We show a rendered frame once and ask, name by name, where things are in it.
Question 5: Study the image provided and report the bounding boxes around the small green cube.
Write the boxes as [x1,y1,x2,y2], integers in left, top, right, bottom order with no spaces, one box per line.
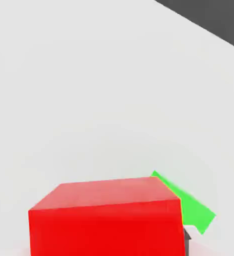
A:
[150,169,217,236]

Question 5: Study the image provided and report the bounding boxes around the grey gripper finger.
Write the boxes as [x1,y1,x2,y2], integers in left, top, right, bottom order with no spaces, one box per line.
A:
[183,225,227,256]

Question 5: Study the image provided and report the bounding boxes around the small red cube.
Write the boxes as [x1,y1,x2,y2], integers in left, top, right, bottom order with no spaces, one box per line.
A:
[27,176,188,256]

